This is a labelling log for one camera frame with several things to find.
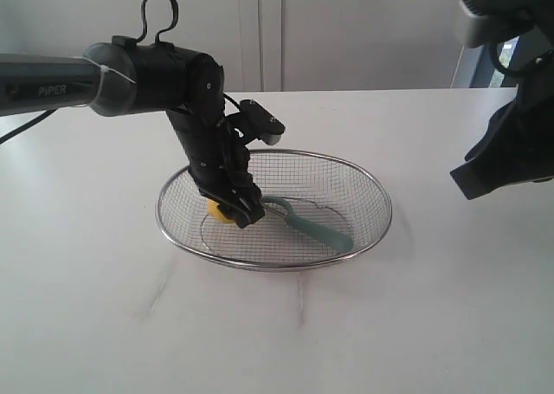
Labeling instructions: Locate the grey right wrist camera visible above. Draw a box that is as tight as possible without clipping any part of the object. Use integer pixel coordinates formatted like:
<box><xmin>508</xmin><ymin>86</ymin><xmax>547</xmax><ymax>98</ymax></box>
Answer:
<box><xmin>454</xmin><ymin>0</ymin><xmax>553</xmax><ymax>48</ymax></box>

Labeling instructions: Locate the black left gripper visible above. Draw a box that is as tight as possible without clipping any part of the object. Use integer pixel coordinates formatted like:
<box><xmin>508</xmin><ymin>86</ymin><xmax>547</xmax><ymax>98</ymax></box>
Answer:
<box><xmin>188</xmin><ymin>120</ymin><xmax>265</xmax><ymax>229</ymax></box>

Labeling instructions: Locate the oval wire mesh basket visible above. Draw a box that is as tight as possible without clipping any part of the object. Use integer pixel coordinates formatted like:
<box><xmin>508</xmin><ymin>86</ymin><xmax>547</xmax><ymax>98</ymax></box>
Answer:
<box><xmin>156</xmin><ymin>149</ymin><xmax>392</xmax><ymax>272</ymax></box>

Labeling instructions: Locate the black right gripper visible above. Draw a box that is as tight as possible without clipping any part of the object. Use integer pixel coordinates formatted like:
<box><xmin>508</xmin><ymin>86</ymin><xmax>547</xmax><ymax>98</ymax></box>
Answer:
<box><xmin>450</xmin><ymin>51</ymin><xmax>553</xmax><ymax>200</ymax></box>

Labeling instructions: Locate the yellow lemon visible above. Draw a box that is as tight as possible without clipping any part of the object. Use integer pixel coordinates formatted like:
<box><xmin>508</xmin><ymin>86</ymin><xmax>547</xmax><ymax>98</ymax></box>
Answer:
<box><xmin>207</xmin><ymin>199</ymin><xmax>235</xmax><ymax>224</ymax></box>

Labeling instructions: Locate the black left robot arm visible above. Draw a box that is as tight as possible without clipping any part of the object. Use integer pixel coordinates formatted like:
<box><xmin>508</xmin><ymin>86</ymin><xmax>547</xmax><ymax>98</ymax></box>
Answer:
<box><xmin>1</xmin><ymin>42</ymin><xmax>265</xmax><ymax>228</ymax></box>

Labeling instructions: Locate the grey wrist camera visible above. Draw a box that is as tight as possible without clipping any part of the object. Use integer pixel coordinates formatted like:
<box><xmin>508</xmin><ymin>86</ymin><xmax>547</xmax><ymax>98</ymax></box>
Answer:
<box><xmin>454</xmin><ymin>0</ymin><xmax>553</xmax><ymax>48</ymax></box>
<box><xmin>226</xmin><ymin>100</ymin><xmax>286</xmax><ymax>145</ymax></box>

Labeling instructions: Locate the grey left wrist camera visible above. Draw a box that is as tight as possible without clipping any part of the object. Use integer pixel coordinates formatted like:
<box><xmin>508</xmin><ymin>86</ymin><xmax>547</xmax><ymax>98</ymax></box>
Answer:
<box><xmin>226</xmin><ymin>100</ymin><xmax>286</xmax><ymax>145</ymax></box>

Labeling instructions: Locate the teal handled peeler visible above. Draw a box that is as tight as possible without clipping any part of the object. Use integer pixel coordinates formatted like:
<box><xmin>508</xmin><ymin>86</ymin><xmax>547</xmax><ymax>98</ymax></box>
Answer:
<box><xmin>261</xmin><ymin>195</ymin><xmax>354</xmax><ymax>253</ymax></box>

